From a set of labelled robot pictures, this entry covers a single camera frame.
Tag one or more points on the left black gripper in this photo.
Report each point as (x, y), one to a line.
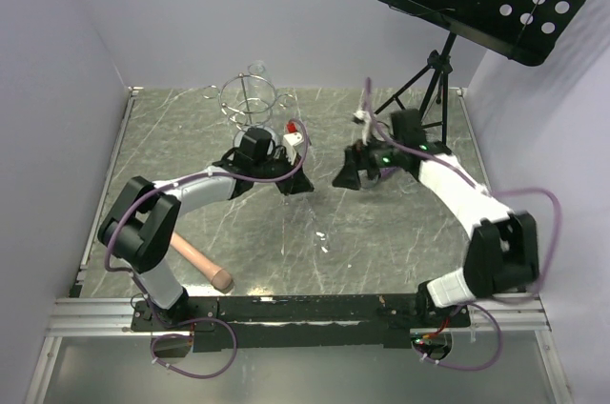
(298, 184)

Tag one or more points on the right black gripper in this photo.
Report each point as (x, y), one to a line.
(356, 157)

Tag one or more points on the clear wine glass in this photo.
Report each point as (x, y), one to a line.
(316, 230)
(259, 89)

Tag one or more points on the clear wine glass back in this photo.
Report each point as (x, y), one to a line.
(259, 89)

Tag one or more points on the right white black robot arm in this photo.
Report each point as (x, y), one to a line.
(502, 252)

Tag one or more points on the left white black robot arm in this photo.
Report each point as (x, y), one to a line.
(139, 226)

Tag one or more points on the chrome wine glass rack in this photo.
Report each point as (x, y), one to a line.
(233, 101)

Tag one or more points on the beige pink microphone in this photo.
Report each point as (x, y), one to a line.
(217, 276)

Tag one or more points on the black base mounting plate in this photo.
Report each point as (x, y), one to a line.
(217, 323)

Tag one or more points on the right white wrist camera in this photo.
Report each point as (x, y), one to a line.
(363, 118)

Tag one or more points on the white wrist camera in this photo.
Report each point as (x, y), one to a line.
(363, 118)
(293, 141)

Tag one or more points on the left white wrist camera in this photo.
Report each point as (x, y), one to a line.
(293, 141)

